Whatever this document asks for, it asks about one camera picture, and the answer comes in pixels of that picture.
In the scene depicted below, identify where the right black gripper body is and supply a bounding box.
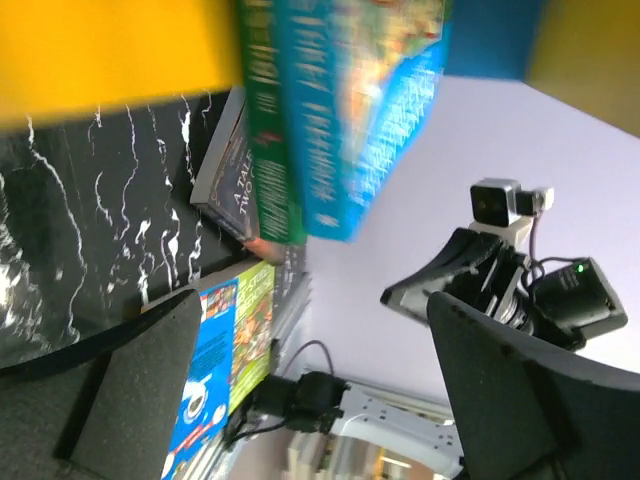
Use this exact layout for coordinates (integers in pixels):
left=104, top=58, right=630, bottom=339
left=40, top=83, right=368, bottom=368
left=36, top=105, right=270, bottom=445
left=444, top=228, right=628, bottom=350

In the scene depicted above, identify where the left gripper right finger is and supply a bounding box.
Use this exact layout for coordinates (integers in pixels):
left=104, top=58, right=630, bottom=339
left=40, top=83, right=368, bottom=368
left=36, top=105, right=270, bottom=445
left=427, top=293, right=639, bottom=479

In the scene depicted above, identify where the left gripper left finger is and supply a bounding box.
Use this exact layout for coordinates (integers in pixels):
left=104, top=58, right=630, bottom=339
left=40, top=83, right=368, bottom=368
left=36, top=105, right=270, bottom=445
left=1, top=290, right=201, bottom=479

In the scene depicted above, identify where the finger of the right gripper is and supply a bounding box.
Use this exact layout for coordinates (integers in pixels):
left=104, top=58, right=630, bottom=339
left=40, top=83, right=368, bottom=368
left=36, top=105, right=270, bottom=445
left=380, top=228, right=500, bottom=325

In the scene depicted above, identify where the blue 130-storey treehouse book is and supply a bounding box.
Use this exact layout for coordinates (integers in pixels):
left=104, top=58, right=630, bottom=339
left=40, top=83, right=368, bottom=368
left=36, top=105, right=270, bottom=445
left=161, top=280, right=238, bottom=479

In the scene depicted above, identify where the blue 26-storey treehouse book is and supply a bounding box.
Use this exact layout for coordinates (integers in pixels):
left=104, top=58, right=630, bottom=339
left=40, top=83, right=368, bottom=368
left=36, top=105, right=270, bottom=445
left=275, top=1, right=453, bottom=241

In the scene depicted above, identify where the green coin book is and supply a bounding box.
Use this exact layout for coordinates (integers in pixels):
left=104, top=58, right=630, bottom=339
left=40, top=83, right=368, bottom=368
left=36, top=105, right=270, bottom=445
left=237, top=1, right=306, bottom=245

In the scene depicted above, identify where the dark tale of two cities book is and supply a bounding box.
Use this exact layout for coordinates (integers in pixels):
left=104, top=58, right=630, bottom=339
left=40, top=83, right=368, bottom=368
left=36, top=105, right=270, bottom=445
left=190, top=87, right=285, bottom=265

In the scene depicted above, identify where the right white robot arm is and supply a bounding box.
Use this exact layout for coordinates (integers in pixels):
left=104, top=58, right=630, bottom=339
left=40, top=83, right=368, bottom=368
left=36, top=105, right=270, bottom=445
left=224, top=228, right=639, bottom=479

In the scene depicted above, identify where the green 65-storey treehouse book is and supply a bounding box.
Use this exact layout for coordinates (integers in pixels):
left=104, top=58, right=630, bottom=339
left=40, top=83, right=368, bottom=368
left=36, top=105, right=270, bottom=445
left=229, top=261, right=275, bottom=413

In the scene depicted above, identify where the black marble pattern mat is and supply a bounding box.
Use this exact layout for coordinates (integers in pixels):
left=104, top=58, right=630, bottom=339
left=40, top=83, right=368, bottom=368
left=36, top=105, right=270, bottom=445
left=1, top=93, right=245, bottom=366

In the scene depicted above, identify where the colourful wooden bookshelf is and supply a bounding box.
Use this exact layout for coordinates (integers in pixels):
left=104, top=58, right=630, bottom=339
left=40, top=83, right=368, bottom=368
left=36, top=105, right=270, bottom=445
left=1, top=1, right=639, bottom=134

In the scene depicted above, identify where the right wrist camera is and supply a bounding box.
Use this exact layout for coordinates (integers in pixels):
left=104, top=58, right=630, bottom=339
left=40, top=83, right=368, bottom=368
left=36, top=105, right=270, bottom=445
left=469, top=178, right=555, bottom=256

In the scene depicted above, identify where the aluminium rail frame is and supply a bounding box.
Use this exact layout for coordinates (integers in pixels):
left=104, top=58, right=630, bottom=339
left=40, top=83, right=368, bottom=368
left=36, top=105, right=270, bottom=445
left=189, top=374, right=461, bottom=480

